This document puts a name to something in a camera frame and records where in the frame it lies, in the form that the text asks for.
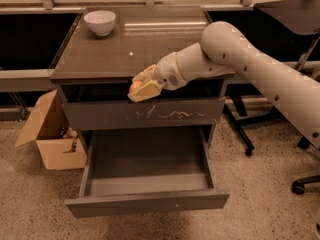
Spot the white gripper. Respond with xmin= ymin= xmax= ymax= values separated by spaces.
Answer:
xmin=128 ymin=52 xmax=187 ymax=102

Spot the orange fruit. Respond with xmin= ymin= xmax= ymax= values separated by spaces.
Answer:
xmin=129 ymin=81 xmax=142 ymax=93

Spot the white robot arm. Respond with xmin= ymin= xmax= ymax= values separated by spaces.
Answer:
xmin=128 ymin=21 xmax=320 ymax=148

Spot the grey drawer cabinet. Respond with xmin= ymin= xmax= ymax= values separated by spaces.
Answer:
xmin=51 ymin=6 xmax=224 ymax=148

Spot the scratched middle grey drawer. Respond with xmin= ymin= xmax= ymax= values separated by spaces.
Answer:
xmin=61 ymin=84 xmax=225 ymax=131

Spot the open bottom grey drawer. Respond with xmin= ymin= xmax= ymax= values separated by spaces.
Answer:
xmin=66 ymin=126 xmax=229 ymax=217

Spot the white ceramic bowl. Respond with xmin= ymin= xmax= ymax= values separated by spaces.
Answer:
xmin=84 ymin=10 xmax=116 ymax=36

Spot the open cardboard box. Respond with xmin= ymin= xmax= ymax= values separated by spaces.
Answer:
xmin=15 ymin=90 xmax=87 ymax=170

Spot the black office chair base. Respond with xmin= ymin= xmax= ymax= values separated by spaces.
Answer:
xmin=291 ymin=137 xmax=320 ymax=195

